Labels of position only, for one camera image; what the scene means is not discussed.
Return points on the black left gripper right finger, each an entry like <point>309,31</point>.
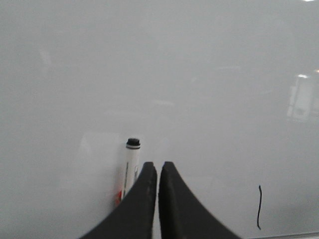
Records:
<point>181,215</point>

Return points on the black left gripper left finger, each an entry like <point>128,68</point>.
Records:
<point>133,217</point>

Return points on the white whiteboard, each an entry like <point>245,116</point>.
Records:
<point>228,90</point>

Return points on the white whiteboard marker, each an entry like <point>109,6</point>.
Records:
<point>131,168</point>

